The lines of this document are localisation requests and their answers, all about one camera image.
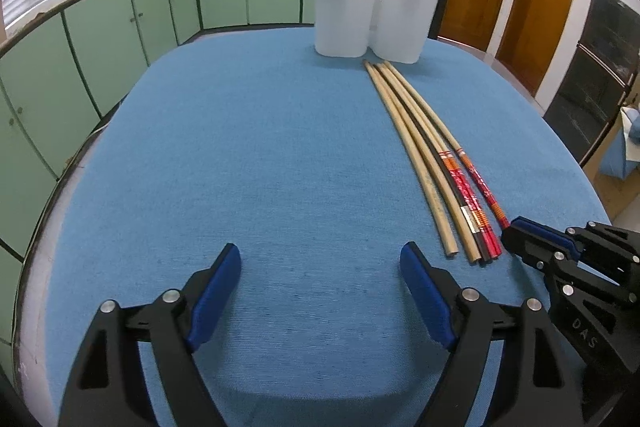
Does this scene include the black chopstick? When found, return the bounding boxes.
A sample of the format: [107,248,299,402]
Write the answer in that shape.
[366,63,498,263]

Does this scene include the green lower kitchen cabinets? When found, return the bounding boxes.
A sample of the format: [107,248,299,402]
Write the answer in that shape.
[1,0,314,346]

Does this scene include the white twin utensil holder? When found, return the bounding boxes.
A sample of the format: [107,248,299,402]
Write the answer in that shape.
[314,0,439,64]

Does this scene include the plain bamboo chopstick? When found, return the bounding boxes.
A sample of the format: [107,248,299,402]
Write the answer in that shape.
[362,61,459,256]
[382,77,480,263]

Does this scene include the blue table mat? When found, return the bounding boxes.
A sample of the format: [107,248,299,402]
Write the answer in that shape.
[43,26,614,427]

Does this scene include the red orange patterned chopstick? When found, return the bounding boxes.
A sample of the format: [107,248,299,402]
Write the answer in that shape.
[376,63,501,263]

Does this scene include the black glass oven cabinet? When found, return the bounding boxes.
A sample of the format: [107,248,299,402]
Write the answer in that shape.
[544,0,639,165]

